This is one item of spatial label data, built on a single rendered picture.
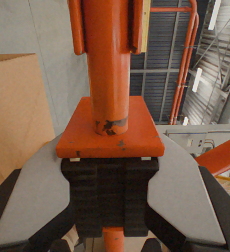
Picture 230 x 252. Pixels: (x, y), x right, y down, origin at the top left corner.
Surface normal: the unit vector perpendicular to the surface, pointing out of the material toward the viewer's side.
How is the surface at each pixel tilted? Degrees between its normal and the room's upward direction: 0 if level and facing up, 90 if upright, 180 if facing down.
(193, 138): 90
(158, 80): 90
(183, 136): 90
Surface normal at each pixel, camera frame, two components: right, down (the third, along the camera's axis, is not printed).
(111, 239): -0.22, 0.48
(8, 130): 1.00, -0.01
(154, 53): 0.01, 0.56
